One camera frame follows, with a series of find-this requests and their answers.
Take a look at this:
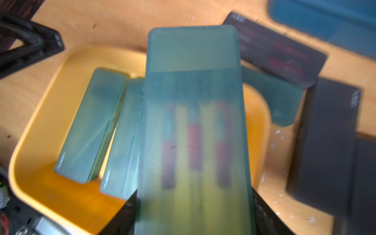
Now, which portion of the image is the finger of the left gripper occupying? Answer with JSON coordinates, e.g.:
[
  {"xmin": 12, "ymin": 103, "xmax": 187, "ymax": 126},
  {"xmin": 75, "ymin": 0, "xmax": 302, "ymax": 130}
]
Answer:
[{"xmin": 1, "ymin": 12, "xmax": 65, "ymax": 79}]

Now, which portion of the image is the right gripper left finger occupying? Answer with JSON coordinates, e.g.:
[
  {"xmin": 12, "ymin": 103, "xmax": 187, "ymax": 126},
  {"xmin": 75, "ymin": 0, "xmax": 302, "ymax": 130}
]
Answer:
[{"xmin": 99, "ymin": 191, "xmax": 137, "ymax": 235}]

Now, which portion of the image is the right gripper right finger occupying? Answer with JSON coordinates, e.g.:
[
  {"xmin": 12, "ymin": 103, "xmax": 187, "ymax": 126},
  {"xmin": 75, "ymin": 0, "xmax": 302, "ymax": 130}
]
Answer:
[{"xmin": 252, "ymin": 189, "xmax": 295, "ymax": 235}]

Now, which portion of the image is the green pencil case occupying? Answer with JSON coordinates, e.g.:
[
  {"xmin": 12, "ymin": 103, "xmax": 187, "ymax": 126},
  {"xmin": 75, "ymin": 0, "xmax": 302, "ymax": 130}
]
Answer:
[
  {"xmin": 135, "ymin": 25, "xmax": 256, "ymax": 235},
  {"xmin": 54, "ymin": 68, "xmax": 130, "ymax": 184},
  {"xmin": 242, "ymin": 67, "xmax": 304, "ymax": 127},
  {"xmin": 100, "ymin": 78, "xmax": 145, "ymax": 200}
]

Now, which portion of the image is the dark grey pencil case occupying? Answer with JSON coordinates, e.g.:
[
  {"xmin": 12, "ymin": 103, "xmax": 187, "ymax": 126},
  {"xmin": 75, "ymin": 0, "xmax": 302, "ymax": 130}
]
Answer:
[
  {"xmin": 286, "ymin": 78, "xmax": 362, "ymax": 215},
  {"xmin": 332, "ymin": 133, "xmax": 376, "ymax": 235}
]

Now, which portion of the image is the dark grey pencil case outer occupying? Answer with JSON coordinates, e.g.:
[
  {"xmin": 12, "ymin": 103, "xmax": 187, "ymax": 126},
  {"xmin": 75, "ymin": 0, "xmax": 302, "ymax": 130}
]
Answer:
[{"xmin": 332, "ymin": 133, "xmax": 376, "ymax": 235}]

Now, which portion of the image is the yellow plastic tray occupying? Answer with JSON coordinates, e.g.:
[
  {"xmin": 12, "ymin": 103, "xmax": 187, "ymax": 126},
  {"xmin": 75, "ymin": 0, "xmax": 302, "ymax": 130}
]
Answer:
[{"xmin": 8, "ymin": 44, "xmax": 272, "ymax": 235}]

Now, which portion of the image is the teal plastic tray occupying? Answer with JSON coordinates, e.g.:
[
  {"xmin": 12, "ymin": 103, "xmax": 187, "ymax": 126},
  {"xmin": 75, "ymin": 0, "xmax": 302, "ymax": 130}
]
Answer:
[{"xmin": 267, "ymin": 1, "xmax": 376, "ymax": 59}]

